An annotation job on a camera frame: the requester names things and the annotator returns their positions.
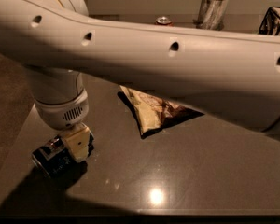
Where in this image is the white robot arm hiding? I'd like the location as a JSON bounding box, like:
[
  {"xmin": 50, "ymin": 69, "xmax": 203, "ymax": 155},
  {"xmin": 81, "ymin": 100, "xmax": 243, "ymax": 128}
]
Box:
[{"xmin": 0, "ymin": 0, "xmax": 280, "ymax": 141}]

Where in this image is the metal mesh utensil cup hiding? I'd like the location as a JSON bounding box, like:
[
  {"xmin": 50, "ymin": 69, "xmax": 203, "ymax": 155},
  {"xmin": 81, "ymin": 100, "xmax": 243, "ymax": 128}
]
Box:
[{"xmin": 196, "ymin": 0, "xmax": 229, "ymax": 31}]

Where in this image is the black wire basket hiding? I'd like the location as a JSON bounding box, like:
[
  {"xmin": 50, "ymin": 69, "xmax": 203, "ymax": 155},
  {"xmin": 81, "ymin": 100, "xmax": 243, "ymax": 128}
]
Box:
[{"xmin": 259, "ymin": 7, "xmax": 280, "ymax": 36}]

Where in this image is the orange soda can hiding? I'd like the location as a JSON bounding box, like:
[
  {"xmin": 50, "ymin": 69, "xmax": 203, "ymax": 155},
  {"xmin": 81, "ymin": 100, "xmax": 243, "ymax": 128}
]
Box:
[{"xmin": 155, "ymin": 16, "xmax": 173, "ymax": 26}]

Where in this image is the blue pepsi can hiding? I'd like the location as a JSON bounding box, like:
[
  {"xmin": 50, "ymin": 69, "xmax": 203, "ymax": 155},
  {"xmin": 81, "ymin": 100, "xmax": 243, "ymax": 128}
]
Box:
[{"xmin": 32, "ymin": 133, "xmax": 93, "ymax": 177}]

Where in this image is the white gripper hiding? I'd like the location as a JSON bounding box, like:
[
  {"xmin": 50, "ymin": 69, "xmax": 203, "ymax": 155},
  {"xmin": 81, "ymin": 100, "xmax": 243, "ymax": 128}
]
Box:
[{"xmin": 35, "ymin": 90, "xmax": 91, "ymax": 163}]

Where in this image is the sea salt chips bag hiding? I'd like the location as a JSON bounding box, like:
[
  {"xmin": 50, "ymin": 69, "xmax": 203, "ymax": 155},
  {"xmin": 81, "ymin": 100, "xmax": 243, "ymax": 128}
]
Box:
[{"xmin": 120, "ymin": 86, "xmax": 203, "ymax": 138}]

